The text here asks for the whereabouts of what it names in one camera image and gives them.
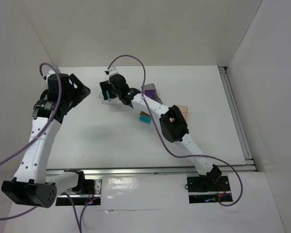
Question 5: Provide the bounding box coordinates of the purple lego brick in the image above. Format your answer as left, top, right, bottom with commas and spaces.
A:
145, 89, 156, 96

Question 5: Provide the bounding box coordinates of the orange lego brick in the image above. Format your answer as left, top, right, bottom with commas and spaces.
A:
140, 111, 150, 117

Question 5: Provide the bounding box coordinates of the teal long lego brick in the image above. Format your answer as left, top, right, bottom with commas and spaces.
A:
139, 115, 152, 124

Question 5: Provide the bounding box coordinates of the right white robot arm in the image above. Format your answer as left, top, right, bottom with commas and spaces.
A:
99, 67, 222, 186

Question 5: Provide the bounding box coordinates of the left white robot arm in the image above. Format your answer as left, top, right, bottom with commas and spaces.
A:
1, 73, 90, 208

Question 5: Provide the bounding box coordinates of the clear plastic container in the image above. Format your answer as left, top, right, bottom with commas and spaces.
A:
97, 91, 114, 104

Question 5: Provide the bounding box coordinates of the dark smoky plastic container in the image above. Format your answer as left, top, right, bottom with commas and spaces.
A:
142, 83, 162, 104

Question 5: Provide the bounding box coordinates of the orange translucent plastic container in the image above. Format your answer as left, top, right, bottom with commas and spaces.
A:
172, 105, 188, 121

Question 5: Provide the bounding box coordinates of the aluminium front rail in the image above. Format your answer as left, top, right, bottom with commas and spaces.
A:
46, 166, 210, 177

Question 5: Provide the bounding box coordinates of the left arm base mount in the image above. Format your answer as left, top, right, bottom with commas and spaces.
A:
65, 178, 102, 206

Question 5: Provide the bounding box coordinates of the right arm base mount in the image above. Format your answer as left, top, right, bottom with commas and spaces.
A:
184, 176, 233, 204

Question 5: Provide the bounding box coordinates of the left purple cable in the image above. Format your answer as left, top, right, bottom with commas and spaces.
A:
0, 63, 97, 231

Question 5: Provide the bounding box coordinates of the purple cable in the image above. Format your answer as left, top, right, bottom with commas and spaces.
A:
104, 55, 244, 207
0, 63, 97, 231

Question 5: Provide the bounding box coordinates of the aluminium side rail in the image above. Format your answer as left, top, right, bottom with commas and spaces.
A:
218, 67, 257, 172

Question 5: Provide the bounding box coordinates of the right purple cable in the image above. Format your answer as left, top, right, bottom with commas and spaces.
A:
104, 55, 244, 207

